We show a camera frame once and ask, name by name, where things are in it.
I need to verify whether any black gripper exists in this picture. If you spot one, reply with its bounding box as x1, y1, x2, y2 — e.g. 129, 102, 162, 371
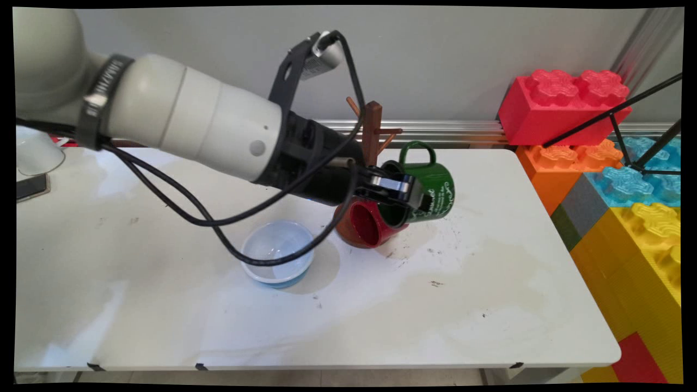
255, 111, 431, 215

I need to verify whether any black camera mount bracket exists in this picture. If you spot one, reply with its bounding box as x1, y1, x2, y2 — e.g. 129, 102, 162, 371
268, 33, 323, 118

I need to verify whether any dark smartphone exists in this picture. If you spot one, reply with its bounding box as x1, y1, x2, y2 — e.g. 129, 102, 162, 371
16, 173, 51, 203

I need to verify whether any giant blue building block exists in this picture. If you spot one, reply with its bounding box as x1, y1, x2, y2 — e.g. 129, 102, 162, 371
584, 136, 682, 209

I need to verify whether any white ceramic mug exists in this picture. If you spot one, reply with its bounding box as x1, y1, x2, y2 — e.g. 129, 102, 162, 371
16, 125, 66, 176

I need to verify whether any black camera cable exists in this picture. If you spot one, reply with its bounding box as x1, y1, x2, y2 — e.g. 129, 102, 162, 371
16, 30, 366, 228

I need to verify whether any black velcro strap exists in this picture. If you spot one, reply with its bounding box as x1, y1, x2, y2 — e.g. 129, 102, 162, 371
76, 53, 135, 151

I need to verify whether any giant dark green building block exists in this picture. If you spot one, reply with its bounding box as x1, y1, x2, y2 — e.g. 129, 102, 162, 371
550, 205, 582, 252

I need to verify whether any black tripod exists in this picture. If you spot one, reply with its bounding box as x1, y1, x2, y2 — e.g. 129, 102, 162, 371
542, 72, 683, 178

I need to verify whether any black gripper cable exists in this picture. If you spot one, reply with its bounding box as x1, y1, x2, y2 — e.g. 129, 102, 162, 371
109, 144, 360, 267

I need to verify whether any giant orange building block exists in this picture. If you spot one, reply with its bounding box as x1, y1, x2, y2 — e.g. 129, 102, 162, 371
516, 139, 623, 216

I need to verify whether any red enamel mug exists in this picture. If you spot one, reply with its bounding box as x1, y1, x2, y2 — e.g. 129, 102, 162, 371
347, 198, 409, 249

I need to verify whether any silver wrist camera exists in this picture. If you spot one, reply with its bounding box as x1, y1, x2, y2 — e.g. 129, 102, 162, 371
301, 30, 345, 81

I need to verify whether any flat red building block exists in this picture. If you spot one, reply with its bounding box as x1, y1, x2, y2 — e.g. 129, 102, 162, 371
610, 332, 668, 384

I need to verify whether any green enamel mug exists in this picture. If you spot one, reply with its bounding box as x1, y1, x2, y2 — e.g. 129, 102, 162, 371
378, 140, 456, 229

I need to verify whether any aluminium rail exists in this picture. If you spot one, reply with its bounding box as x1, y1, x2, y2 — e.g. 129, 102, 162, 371
316, 119, 681, 149

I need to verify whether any giant red building block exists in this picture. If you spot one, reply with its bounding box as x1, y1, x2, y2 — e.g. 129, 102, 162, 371
497, 69, 633, 148

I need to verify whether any brown wooden mug tree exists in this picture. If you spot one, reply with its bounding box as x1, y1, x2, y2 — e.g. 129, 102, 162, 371
333, 97, 404, 249

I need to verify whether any giant grey building block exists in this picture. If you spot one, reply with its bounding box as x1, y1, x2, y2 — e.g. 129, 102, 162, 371
560, 174, 610, 238

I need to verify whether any giant yellow building block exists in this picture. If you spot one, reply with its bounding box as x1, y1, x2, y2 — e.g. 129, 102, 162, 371
569, 203, 683, 384

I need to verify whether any white bowl blue outside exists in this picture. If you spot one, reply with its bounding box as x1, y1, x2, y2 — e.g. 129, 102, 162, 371
240, 220, 316, 289

